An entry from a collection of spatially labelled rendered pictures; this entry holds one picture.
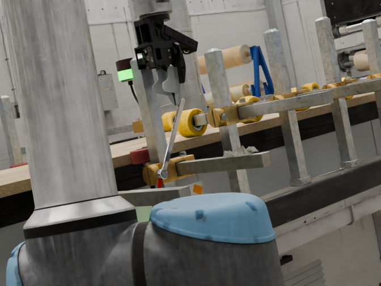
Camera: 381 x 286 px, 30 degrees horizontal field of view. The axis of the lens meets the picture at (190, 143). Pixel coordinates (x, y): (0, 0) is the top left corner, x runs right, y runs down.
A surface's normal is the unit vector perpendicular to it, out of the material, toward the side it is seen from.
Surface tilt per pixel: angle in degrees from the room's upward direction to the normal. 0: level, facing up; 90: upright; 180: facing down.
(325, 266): 90
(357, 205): 90
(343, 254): 90
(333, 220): 90
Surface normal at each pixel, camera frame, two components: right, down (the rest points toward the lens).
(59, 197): -0.24, -0.02
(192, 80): 0.70, -0.11
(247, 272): 0.43, -0.04
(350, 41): -0.73, 0.18
